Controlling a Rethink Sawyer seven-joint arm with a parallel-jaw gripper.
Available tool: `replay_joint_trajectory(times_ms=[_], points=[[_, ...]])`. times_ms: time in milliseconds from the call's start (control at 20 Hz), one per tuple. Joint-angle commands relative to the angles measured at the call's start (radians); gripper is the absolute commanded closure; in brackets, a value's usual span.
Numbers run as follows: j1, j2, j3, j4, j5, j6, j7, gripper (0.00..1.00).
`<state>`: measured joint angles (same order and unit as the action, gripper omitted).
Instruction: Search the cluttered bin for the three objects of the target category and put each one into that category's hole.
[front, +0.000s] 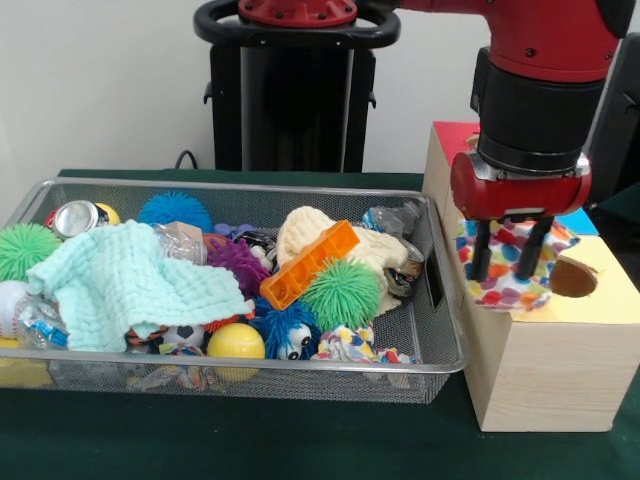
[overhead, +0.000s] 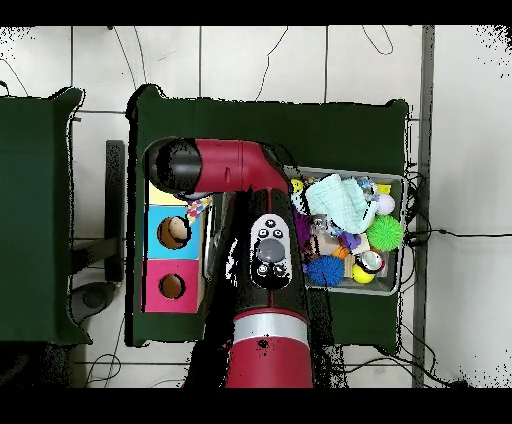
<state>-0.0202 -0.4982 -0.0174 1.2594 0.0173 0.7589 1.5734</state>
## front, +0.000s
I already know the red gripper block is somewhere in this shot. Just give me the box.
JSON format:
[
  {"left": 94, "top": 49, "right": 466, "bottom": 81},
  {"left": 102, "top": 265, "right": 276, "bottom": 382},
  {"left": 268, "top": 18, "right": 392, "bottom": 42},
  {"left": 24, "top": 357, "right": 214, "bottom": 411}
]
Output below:
[{"left": 449, "top": 152, "right": 594, "bottom": 282}]

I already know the white polka dot cloth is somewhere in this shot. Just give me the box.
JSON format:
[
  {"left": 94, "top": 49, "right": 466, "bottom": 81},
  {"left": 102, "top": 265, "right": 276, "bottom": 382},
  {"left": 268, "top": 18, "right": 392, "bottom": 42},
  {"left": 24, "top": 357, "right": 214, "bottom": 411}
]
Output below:
[{"left": 455, "top": 217, "right": 581, "bottom": 314}]

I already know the shallow mesh bin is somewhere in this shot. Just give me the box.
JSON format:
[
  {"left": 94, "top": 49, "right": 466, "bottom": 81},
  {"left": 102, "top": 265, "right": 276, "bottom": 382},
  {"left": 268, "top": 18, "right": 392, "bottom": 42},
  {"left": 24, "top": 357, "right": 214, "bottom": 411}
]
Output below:
[{"left": 0, "top": 177, "right": 471, "bottom": 406}]

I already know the wooden box with three holes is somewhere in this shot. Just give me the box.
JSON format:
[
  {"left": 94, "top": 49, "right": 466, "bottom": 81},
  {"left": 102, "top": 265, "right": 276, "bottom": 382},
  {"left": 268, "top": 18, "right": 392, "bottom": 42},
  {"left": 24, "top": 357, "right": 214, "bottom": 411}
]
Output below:
[{"left": 422, "top": 120, "right": 640, "bottom": 434}]

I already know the dark green table cloth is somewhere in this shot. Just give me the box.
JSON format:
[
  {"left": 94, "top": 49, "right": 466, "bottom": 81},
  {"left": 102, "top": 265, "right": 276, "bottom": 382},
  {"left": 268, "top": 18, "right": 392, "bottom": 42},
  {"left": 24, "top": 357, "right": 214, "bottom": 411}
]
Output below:
[
  {"left": 597, "top": 182, "right": 640, "bottom": 219},
  {"left": 0, "top": 168, "right": 640, "bottom": 480}
]

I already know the green spiky rubber ball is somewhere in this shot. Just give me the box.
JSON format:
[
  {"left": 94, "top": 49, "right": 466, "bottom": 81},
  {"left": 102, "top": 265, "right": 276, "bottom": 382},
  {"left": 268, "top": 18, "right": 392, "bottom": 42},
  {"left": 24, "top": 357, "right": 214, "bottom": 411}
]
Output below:
[
  {"left": 299, "top": 257, "right": 382, "bottom": 334},
  {"left": 0, "top": 222, "right": 62, "bottom": 284}
]

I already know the orange plastic block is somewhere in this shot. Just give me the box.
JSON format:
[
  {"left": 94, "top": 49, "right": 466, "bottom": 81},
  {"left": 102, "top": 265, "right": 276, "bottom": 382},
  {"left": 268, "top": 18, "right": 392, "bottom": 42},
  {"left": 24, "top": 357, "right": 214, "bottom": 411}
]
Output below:
[{"left": 259, "top": 219, "right": 361, "bottom": 311}]

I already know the cream knitted cloth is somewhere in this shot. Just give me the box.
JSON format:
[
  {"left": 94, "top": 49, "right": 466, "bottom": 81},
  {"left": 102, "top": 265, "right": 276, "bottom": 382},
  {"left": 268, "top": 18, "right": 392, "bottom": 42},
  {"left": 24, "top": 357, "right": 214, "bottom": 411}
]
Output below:
[{"left": 275, "top": 205, "right": 426, "bottom": 316}]

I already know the blue furry toy with eyes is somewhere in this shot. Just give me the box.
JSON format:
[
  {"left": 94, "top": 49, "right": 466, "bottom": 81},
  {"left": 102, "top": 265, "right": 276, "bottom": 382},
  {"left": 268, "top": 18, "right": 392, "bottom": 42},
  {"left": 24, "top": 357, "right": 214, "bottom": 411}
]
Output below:
[{"left": 249, "top": 297, "right": 322, "bottom": 362}]

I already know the purple spiky rubber ball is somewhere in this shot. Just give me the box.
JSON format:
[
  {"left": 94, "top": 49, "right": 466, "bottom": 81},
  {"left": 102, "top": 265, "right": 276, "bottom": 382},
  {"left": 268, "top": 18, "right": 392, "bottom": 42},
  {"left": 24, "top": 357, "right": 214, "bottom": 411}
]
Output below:
[{"left": 205, "top": 237, "right": 271, "bottom": 301}]

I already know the smooth yellow ball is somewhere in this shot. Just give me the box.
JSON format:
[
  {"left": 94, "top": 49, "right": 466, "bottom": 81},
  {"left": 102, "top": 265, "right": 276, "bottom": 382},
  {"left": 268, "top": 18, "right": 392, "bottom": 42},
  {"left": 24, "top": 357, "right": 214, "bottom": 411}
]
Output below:
[{"left": 206, "top": 322, "right": 266, "bottom": 360}]

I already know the blue spiky rubber ball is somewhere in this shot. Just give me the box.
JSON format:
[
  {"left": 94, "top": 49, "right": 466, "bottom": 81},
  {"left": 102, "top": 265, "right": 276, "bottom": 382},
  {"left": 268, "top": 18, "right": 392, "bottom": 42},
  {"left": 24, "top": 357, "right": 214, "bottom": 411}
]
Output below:
[{"left": 137, "top": 190, "right": 214, "bottom": 234}]

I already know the mint green cloth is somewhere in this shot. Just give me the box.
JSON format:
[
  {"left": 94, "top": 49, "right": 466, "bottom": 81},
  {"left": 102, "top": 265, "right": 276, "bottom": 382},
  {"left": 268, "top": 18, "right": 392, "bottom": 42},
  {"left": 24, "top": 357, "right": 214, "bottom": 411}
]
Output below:
[{"left": 25, "top": 219, "right": 255, "bottom": 354}]

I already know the crushed silver drink can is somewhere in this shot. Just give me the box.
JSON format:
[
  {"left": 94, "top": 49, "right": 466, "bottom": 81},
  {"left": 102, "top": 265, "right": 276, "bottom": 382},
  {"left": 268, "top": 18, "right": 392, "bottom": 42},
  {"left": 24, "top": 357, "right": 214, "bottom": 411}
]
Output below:
[{"left": 49, "top": 199, "right": 114, "bottom": 240}]

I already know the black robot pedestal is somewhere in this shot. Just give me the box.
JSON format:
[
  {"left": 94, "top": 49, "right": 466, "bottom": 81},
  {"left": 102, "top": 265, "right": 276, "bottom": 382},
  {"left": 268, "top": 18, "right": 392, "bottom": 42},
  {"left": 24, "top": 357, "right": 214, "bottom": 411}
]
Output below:
[{"left": 192, "top": 0, "right": 401, "bottom": 174}]

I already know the black cable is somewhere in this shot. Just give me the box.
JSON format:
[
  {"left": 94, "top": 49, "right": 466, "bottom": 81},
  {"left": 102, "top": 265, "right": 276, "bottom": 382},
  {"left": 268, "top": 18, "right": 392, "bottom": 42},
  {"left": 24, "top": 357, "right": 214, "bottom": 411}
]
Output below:
[{"left": 173, "top": 148, "right": 200, "bottom": 171}]

